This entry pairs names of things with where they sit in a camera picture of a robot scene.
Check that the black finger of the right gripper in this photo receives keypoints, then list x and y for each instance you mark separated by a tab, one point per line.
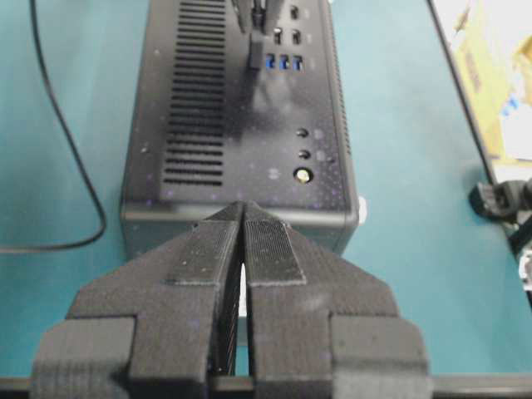
243	11
272	11

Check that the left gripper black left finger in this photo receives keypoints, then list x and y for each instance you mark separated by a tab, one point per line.
160	326

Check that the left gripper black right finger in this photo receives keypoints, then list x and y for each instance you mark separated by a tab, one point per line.
321	327

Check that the black mini PC box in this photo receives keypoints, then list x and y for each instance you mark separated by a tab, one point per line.
224	116

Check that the cardboard box clutter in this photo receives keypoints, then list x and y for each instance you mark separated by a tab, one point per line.
491	45

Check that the black clamp at table edge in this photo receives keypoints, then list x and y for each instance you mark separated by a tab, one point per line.
509	203

